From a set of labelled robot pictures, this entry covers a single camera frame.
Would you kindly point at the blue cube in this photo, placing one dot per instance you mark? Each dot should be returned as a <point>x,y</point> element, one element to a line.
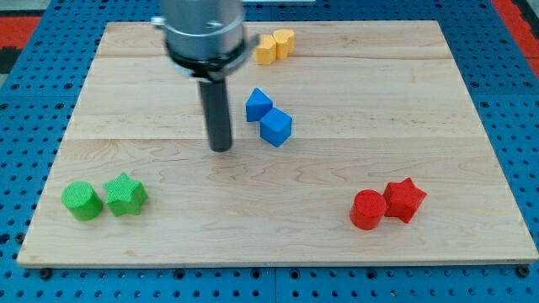
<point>275,127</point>

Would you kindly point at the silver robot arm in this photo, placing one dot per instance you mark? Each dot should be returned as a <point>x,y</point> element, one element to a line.
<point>206,39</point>

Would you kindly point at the wooden board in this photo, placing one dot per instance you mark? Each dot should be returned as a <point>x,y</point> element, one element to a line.
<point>371,102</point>

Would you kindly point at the blue triangular prism block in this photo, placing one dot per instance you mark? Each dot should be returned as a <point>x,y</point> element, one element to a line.
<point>258,105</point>

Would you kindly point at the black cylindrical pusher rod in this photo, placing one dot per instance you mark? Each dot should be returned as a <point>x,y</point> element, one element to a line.
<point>214,98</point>

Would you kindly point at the yellow pentagon block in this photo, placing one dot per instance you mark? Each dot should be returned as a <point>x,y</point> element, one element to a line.
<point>265,51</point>

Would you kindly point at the red cylinder block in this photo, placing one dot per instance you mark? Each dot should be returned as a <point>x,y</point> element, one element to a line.
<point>367,210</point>

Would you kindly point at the yellow heart block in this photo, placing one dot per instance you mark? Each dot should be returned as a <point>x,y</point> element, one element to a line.
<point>285,42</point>

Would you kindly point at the red star block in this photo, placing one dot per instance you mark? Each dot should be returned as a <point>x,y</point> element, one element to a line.
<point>403,199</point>

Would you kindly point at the green star block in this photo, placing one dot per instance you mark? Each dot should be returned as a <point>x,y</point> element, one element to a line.
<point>125,195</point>

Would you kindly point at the green cylinder block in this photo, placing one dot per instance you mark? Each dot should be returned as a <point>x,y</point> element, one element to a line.
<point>82,201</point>

